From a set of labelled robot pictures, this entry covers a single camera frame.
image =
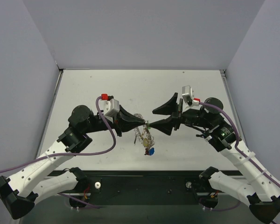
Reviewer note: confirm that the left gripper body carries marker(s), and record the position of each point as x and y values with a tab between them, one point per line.
118	122

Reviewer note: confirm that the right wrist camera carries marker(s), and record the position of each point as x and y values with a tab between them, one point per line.
188	96

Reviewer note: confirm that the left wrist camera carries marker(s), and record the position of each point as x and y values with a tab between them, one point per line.
110	105

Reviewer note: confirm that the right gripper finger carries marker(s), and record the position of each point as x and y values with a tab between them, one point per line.
164	125
167	108

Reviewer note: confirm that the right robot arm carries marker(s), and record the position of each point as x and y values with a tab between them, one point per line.
262	192

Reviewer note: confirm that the blue tagged key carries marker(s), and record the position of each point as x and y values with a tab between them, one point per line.
151	151

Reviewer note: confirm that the yellow tagged key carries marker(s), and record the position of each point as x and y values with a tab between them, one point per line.
145	142

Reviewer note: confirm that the metal disc with keyrings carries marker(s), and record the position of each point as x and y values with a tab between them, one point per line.
141	133

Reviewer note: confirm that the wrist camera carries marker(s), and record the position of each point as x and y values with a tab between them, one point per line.
188	96
110	105

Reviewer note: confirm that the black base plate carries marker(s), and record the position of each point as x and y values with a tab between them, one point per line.
146	187

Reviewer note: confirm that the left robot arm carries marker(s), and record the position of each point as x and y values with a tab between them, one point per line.
21	191

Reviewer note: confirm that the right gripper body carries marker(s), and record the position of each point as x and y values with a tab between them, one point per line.
178	115

